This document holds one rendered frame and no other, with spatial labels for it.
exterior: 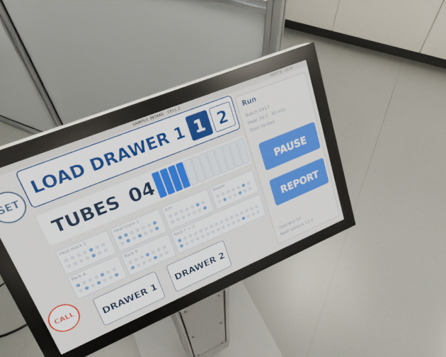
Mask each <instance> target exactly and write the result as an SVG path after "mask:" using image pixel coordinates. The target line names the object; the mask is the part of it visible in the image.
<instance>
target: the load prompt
mask: <svg viewBox="0 0 446 357"><path fill-rule="evenodd" d="M240 129H241V126H240V123H239V119H238V116H237V114H236V109H235V107H234V102H233V100H232V97H231V94H229V95H228V96H224V97H221V98H218V99H216V100H213V101H210V102H208V103H204V104H202V105H200V106H196V107H194V108H191V109H188V110H185V111H183V112H180V113H177V114H174V115H171V116H169V117H166V118H163V119H160V120H157V121H154V122H152V123H149V124H146V125H143V126H141V127H137V128H135V129H133V130H129V131H127V132H124V133H121V134H119V135H116V136H113V137H109V138H108V139H105V140H101V141H99V142H96V143H93V144H90V145H88V146H85V147H82V148H80V149H76V150H74V151H71V152H68V153H66V154H62V155H60V156H58V157H54V158H51V159H48V160H46V161H43V162H40V163H38V164H34V165H32V166H29V167H26V168H24V169H21V170H18V171H15V172H14V173H15V175H16V177H17V179H18V181H19V183H20V185H21V188H22V189H23V192H24V193H25V196H26V198H27V199H28V202H29V203H30V206H31V208H32V209H34V208H38V207H40V206H42V205H45V204H48V203H51V202H52V201H55V200H58V199H60V198H63V197H66V196H69V195H71V194H73V193H76V192H79V191H82V190H84V189H86V188H89V187H92V186H95V185H97V184H99V183H103V182H104V181H107V180H110V179H113V178H115V177H117V176H121V175H123V174H126V173H128V172H131V171H134V170H135V169H139V168H141V167H143V166H146V165H149V164H152V163H154V162H157V161H159V160H162V159H165V158H167V157H170V156H172V155H175V154H177V153H180V152H183V151H186V150H187V149H190V148H193V147H196V146H198V145H201V144H204V143H206V142H209V141H211V140H214V139H217V138H218V137H222V136H224V135H227V134H229V133H232V132H235V131H237V130H240Z"/></svg>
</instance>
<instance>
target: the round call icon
mask: <svg viewBox="0 0 446 357"><path fill-rule="evenodd" d="M42 315H43V317H44V318H45V321H46V322H47V325H48V326H49V328H50V330H51V332H52V334H53V336H54V338H57V337H58V336H61V335H63V334H66V333H67V332H70V331H71V330H73V329H76V328H78V327H80V326H82V325H84V324H86V322H85V320H84V318H83V316H82V314H81V312H80V310H79V308H78V306H77V304H76V302H75V300H74V298H72V299H70V300H67V301H65V302H63V303H60V304H58V305H56V306H54V307H51V308H50V309H48V310H45V311H43V312H42Z"/></svg>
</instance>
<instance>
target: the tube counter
mask: <svg viewBox="0 0 446 357"><path fill-rule="evenodd" d="M248 164H251V159H250V156H249V154H248V150H247V147H246V143H245V140H244V136H240V137H238V138H235V139H233V140H230V141H228V142H225V143H222V144H219V145H217V146H215V147H212V148H210V149H206V150H205V151H202V152H199V153H197V154H194V155H192V156H189V157H186V158H185V159H181V160H179V161H176V162H174V163H172V164H168V165H166V166H163V167H161V168H159V169H156V170H153V171H150V172H148V173H146V174H143V175H141V176H138V177H135V178H132V179H130V180H128V181H125V182H122V185H123V187H124V189H125V192H126V194H127V197H128V199H129V202H130V205H131V206H132V209H133V212H134V211H136V210H139V209H141V208H144V207H147V206H148V205H151V204H153V203H156V202H159V201H160V200H163V199H165V198H168V197H171V196H174V195H175V194H177V193H180V192H183V191H186V190H188V189H189V188H192V187H195V186H198V185H200V184H202V183H204V182H207V181H210V180H212V179H215V178H217V177H219V176H222V175H224V174H227V173H229V172H231V171H234V170H236V169H239V168H241V167H243V166H246V165H248Z"/></svg>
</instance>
